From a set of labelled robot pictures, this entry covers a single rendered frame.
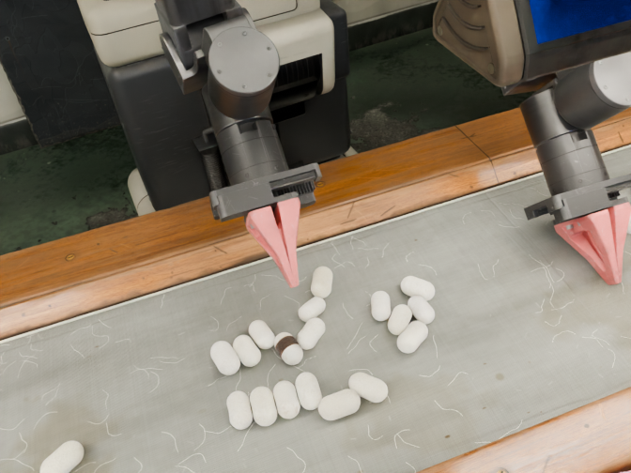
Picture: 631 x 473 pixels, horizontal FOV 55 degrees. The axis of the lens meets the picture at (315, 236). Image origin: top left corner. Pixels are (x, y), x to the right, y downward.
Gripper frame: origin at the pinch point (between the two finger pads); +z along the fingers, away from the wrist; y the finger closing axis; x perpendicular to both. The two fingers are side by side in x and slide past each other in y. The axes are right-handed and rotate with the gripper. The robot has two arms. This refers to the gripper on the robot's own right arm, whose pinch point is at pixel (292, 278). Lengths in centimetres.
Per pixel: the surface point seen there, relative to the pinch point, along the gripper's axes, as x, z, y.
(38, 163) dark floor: 179, -81, -55
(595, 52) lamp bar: -26.9, -5.2, 16.1
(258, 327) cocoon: 4.3, 3.3, -4.0
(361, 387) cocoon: -2.3, 11.0, 2.6
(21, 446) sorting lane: 4.0, 6.8, -27.1
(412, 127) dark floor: 149, -49, 80
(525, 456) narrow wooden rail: -10.1, 18.9, 11.5
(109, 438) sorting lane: 2.4, 8.6, -19.5
